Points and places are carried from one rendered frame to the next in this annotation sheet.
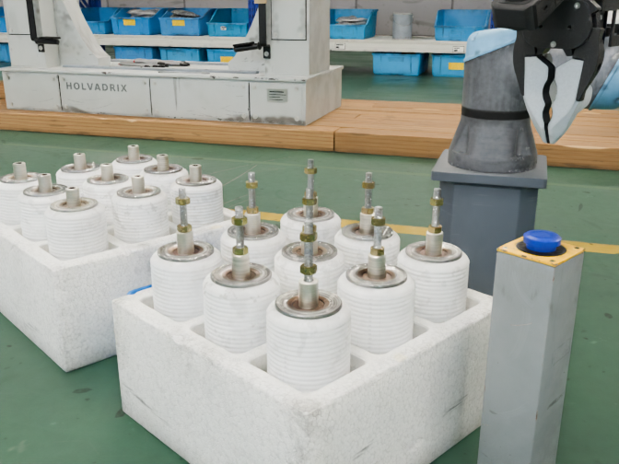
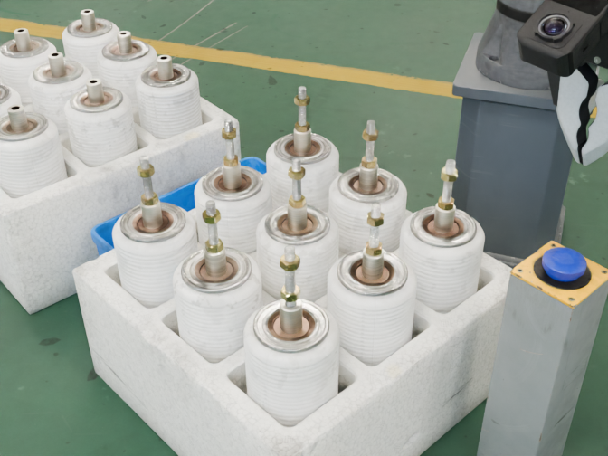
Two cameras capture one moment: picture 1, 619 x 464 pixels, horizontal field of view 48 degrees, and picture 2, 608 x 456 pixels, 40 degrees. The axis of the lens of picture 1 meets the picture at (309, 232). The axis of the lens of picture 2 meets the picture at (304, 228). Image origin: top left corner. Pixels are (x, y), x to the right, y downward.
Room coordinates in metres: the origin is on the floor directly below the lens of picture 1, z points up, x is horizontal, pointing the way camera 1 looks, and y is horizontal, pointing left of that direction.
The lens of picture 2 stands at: (0.11, -0.03, 0.82)
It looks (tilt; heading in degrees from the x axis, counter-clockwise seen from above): 37 degrees down; 2
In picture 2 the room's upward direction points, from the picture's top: straight up
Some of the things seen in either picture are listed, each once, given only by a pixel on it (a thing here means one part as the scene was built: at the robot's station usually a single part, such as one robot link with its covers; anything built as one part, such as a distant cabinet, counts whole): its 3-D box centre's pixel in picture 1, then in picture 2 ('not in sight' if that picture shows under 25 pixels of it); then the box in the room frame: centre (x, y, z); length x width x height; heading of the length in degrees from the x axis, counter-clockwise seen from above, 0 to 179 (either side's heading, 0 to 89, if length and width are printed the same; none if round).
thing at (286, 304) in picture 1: (308, 304); (290, 325); (0.71, 0.00, 0.25); 0.08 x 0.08 x 0.01
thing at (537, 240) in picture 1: (541, 243); (563, 267); (0.72, -0.26, 0.32); 0.04 x 0.04 x 0.02
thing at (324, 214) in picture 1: (310, 214); (302, 148); (1.04, 0.00, 0.25); 0.08 x 0.08 x 0.01
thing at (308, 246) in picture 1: (308, 253); (289, 279); (0.71, 0.00, 0.31); 0.01 x 0.01 x 0.08
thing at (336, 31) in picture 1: (348, 23); not in sight; (5.68, -0.31, 0.36); 0.50 x 0.38 x 0.21; 164
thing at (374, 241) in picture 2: (378, 237); (374, 234); (0.79, -0.08, 0.30); 0.01 x 0.01 x 0.08
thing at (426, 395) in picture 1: (309, 358); (299, 327); (0.88, 0.00, 0.09); 0.39 x 0.39 x 0.18; 44
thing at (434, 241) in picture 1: (434, 243); (444, 217); (0.88, -0.17, 0.26); 0.02 x 0.02 x 0.03
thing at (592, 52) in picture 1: (578, 55); not in sight; (0.71, -0.27, 0.52); 0.05 x 0.02 x 0.09; 46
